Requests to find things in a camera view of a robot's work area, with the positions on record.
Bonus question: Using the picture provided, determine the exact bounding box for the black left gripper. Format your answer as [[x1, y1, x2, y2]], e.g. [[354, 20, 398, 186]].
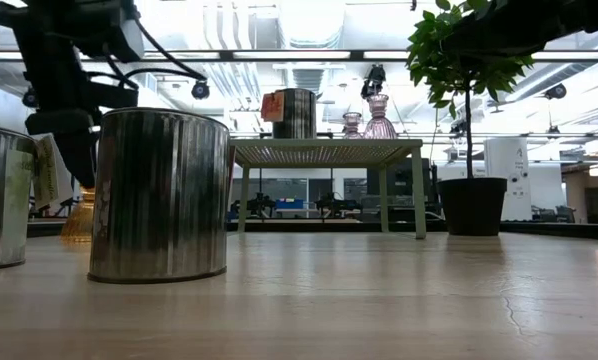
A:
[[0, 0, 140, 190]]

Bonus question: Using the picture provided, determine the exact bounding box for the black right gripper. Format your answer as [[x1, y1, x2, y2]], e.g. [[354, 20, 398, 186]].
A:
[[442, 9, 565, 56]]

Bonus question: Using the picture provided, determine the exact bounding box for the large ribbed metal tin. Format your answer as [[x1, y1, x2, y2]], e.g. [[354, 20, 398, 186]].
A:
[[87, 107, 230, 285]]

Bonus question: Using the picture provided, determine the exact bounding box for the amber glass candle holder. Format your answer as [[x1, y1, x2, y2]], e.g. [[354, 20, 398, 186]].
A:
[[60, 187, 96, 244]]

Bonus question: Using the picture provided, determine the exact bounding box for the large pink glass candle holder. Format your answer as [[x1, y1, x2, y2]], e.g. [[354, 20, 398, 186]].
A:
[[362, 93, 399, 140]]

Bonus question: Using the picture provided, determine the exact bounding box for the small pink glass candle holder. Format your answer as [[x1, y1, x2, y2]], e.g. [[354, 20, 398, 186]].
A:
[[341, 111, 364, 140]]

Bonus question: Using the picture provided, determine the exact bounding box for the ribbed metal tin orange tag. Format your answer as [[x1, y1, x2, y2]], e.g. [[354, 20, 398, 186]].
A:
[[272, 88, 318, 140]]

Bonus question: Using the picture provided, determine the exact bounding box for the green leafy potted tree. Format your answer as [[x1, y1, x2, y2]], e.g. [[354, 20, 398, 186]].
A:
[[406, 0, 536, 180]]

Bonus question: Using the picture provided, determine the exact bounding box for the cream paper hang tag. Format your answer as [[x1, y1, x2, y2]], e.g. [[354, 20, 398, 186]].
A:
[[32, 133, 60, 210]]

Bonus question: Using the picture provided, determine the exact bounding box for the black ceiling spotlight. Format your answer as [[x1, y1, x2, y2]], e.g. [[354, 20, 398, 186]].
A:
[[190, 79, 212, 101], [544, 82, 568, 101], [360, 64, 388, 100]]

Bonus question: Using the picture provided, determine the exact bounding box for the orange paper tag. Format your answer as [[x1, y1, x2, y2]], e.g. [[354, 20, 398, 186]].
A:
[[227, 144, 236, 201], [260, 91, 286, 123]]

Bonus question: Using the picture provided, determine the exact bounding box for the white cylindrical appliance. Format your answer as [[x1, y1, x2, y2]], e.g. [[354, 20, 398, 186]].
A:
[[483, 137, 533, 222]]

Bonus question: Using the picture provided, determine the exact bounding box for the black plant pot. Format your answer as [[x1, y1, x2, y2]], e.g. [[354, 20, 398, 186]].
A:
[[436, 177, 509, 237]]

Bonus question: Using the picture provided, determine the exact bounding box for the pale green metal shelf table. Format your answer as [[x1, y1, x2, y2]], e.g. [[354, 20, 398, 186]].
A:
[[227, 138, 428, 240]]

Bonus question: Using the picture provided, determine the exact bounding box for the black background robot stand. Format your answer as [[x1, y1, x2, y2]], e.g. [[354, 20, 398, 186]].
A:
[[231, 192, 278, 221], [313, 192, 364, 224]]

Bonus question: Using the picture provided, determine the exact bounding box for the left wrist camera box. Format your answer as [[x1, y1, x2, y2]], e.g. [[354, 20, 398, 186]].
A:
[[113, 17, 146, 64]]

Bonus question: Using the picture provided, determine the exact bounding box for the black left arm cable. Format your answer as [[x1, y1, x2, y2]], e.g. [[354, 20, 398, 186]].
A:
[[131, 17, 209, 84]]

